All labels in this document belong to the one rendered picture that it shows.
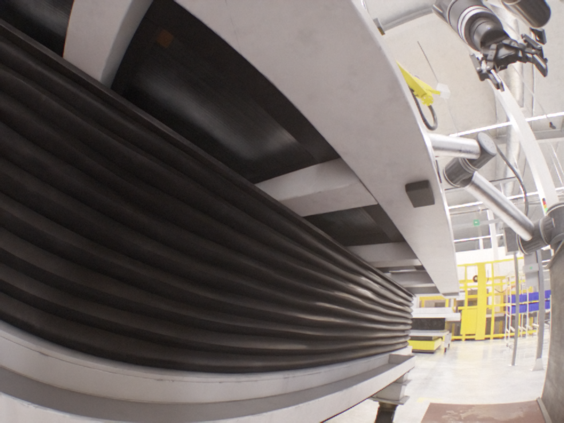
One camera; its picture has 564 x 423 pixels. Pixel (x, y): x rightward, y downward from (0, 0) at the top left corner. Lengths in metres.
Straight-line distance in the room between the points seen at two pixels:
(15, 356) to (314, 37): 0.46
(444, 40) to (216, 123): 10.99
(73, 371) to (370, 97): 0.47
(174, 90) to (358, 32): 0.37
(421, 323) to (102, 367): 5.26
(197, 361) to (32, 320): 0.25
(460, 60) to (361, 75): 11.65
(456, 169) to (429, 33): 9.76
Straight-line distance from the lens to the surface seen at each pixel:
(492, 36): 0.54
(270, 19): 0.23
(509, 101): 5.71
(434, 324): 5.32
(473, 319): 10.31
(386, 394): 1.16
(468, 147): 1.28
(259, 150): 0.55
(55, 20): 0.60
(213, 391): 0.43
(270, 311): 0.47
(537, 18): 0.81
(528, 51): 0.51
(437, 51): 11.45
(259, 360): 0.49
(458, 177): 1.49
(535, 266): 3.22
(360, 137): 0.31
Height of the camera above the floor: 0.56
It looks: 24 degrees up
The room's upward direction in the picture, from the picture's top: 12 degrees clockwise
